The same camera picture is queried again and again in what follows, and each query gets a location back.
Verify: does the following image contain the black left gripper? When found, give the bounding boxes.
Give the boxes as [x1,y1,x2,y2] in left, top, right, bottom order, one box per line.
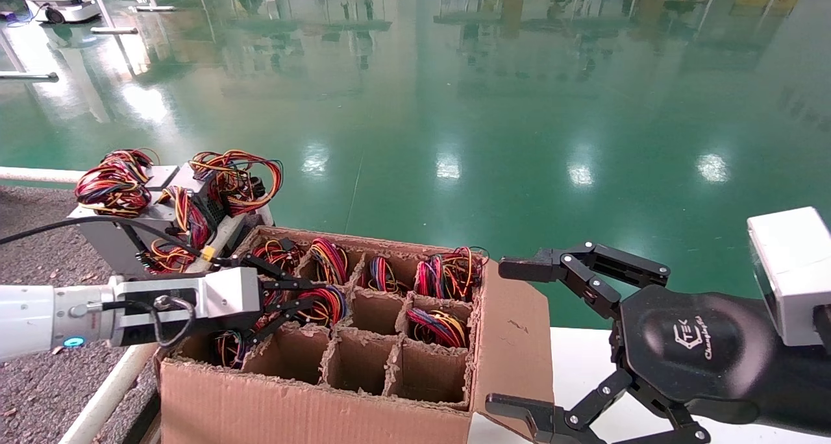
[120,255,326,361]

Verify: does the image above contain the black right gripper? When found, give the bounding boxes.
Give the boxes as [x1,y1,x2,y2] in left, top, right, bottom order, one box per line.
[485,241,781,444]

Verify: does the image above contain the power supply with coloured wires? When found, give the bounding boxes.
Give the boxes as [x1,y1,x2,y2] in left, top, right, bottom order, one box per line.
[175,150,285,238]
[414,245,490,302]
[73,149,180,221]
[250,238,306,277]
[406,306,470,349]
[305,238,352,286]
[293,284,349,328]
[68,188,216,277]
[359,256,410,295]
[213,329,262,369]
[256,288,287,332]

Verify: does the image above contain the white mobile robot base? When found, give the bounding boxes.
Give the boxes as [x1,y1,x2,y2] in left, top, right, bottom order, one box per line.
[19,0,103,25]

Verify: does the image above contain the cardboard box with dividers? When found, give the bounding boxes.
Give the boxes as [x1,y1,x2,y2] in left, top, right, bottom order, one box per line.
[155,225,556,444]

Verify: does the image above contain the grey speckled table mat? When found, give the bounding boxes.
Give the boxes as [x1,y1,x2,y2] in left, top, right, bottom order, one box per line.
[0,184,163,444]

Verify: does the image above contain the short black looped cable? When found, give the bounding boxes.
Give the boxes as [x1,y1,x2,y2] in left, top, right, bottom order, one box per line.
[101,294,196,349]

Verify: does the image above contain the white table frame rail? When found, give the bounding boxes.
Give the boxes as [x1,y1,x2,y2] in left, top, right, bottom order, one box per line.
[0,167,277,444]

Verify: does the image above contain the long black arm cable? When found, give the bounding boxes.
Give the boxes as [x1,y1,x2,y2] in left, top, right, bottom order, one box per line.
[0,215,225,267]

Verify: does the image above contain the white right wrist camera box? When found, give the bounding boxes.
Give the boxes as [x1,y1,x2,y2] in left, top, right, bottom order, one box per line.
[747,206,831,348]

